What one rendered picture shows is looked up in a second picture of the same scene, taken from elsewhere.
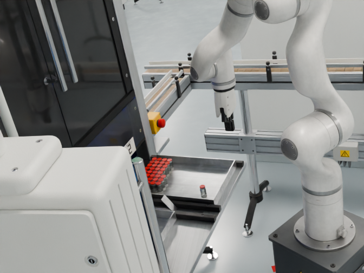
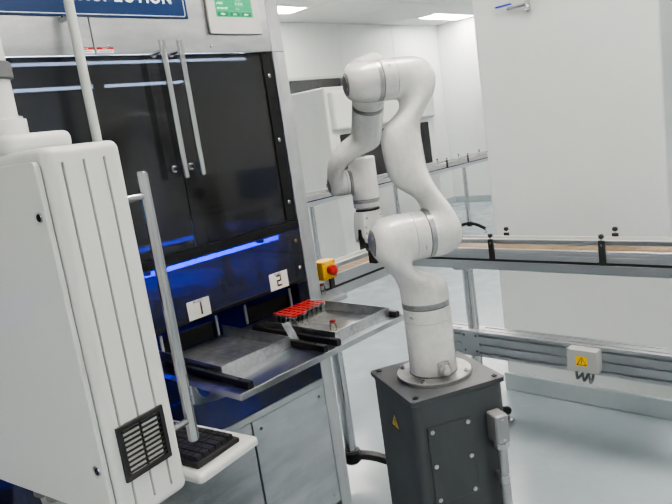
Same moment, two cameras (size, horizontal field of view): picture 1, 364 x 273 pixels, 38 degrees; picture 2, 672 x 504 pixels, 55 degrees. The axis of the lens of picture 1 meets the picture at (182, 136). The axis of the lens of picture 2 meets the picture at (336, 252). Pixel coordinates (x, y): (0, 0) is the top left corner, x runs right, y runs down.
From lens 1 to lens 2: 87 cm
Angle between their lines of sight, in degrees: 24
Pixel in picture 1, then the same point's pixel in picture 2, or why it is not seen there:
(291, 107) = (555, 320)
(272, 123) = not seen: hidden behind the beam
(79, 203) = (32, 156)
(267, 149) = (493, 350)
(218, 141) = not seen: hidden behind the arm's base
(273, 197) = (512, 429)
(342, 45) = not seen: hidden behind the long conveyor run
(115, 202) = (72, 170)
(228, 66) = (367, 182)
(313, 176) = (403, 283)
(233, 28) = (358, 130)
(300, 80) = (389, 166)
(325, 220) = (422, 346)
